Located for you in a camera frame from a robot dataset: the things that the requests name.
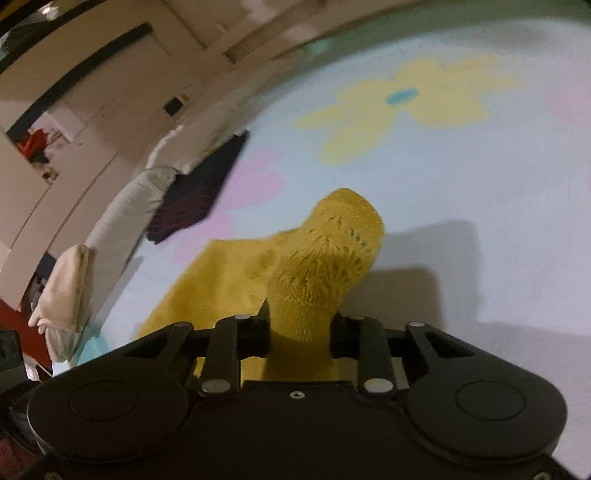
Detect white pillow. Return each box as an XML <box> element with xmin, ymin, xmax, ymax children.
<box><xmin>84</xmin><ymin>104</ymin><xmax>241</xmax><ymax>324</ymax></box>

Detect dark cloth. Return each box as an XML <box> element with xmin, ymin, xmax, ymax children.
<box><xmin>146</xmin><ymin>130</ymin><xmax>251</xmax><ymax>245</ymax></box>

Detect red cloth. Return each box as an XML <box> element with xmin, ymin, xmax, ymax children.
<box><xmin>17</xmin><ymin>129</ymin><xmax>52</xmax><ymax>163</ymax></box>

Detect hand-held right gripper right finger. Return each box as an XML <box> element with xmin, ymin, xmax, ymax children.
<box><xmin>329</xmin><ymin>314</ymin><xmax>476</xmax><ymax>398</ymax></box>

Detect white wardrobe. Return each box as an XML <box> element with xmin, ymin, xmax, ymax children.
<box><xmin>0</xmin><ymin>0</ymin><xmax>324</xmax><ymax>296</ymax></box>

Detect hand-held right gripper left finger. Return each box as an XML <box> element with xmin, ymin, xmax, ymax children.
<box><xmin>122</xmin><ymin>300</ymin><xmax>272</xmax><ymax>398</ymax></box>

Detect beige folded cloth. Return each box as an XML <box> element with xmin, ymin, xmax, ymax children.
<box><xmin>28</xmin><ymin>243</ymin><xmax>99</xmax><ymax>361</ymax></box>

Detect pastel flower printed blanket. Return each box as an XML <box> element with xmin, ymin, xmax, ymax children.
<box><xmin>51</xmin><ymin>9</ymin><xmax>591</xmax><ymax>476</ymax></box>

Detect yellow knit garment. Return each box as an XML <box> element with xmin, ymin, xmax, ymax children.
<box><xmin>136</xmin><ymin>187</ymin><xmax>385</xmax><ymax>384</ymax></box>

